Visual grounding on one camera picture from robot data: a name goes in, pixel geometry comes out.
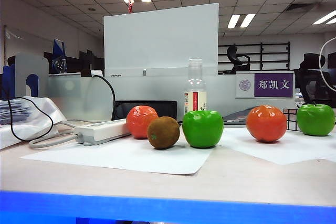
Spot white plastic bag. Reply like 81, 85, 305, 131
0, 95, 67, 150

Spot clear plastic bottle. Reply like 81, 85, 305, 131
183, 58, 207, 116

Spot dark office cubicles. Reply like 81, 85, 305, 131
43, 49, 105, 74

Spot brown kiwi with green mark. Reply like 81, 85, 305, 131
146, 116, 181, 150

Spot silver mirror cube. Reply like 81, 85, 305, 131
282, 108, 301, 132

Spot grey blue file holder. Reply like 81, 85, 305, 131
0, 52, 49, 100

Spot blue triangular trophy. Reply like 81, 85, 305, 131
51, 38, 67, 74

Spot frosted glass desk partition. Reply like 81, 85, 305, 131
47, 73, 296, 121

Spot stack of papers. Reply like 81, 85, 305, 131
0, 99, 34, 126

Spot white paper sheet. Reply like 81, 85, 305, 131
20, 134, 215, 175
220, 126, 336, 166

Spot glossy orange fruit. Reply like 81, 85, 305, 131
126, 105, 159, 140
246, 104, 288, 143

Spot white cable loop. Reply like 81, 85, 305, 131
319, 37, 336, 92

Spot ceiling air vent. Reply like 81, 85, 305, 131
285, 3, 317, 13

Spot white power strip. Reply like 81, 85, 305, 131
73, 118, 132, 146

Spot black shelf rack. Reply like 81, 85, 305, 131
218, 41, 291, 72

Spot thick black cable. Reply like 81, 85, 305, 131
92, 74, 118, 120

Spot white board panel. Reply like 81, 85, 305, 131
103, 3, 219, 77

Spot black mesh office chair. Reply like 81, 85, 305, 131
293, 52, 336, 109

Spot green apple with dark stem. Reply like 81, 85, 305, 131
296, 101, 336, 136

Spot purple white name sign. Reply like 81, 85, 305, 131
235, 71, 295, 99

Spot grey power strip cable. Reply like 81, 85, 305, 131
28, 120, 79, 150

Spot grey stapler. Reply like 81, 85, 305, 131
222, 107, 254, 126

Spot thin black cable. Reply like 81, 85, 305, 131
0, 84, 54, 142

